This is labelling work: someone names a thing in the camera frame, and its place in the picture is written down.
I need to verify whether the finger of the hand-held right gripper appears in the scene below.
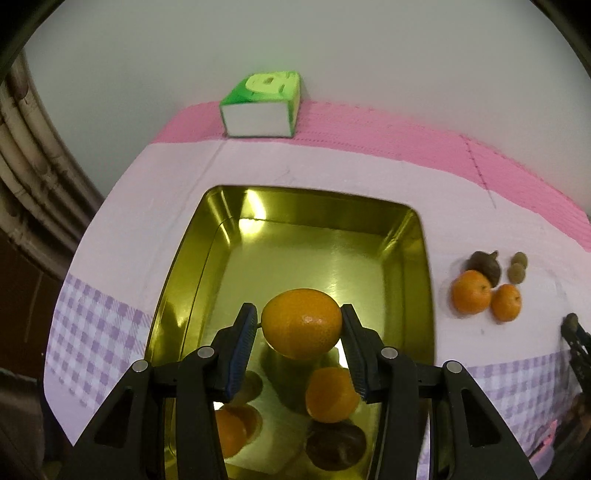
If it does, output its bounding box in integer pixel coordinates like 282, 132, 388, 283
570, 351, 591, 398
561, 313, 591, 363

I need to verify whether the small orange mandarin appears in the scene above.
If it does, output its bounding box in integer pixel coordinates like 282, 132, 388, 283
489, 283, 522, 322
215, 406, 249, 460
305, 367, 361, 424
451, 270, 493, 315

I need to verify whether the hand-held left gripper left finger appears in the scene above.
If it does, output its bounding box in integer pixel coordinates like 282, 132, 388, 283
58, 302, 259, 480

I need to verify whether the brown wooden cabinet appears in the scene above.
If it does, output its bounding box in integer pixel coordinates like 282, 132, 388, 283
0, 231, 70, 462

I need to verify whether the oval orange mandarin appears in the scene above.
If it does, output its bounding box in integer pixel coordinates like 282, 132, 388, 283
261, 288, 343, 361

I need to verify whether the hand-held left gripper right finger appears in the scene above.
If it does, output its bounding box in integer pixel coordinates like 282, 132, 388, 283
341, 304, 539, 480

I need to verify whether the beige patterned curtain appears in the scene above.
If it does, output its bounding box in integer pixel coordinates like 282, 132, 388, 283
0, 51, 105, 282

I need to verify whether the gold metal tray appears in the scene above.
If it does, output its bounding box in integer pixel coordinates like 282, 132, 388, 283
145, 185, 437, 480

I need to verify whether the dark brown water chestnut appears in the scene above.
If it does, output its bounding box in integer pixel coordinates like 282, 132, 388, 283
465, 250, 502, 287
305, 421, 368, 472

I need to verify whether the green tissue box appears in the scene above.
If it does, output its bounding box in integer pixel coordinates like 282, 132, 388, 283
219, 71, 301, 139

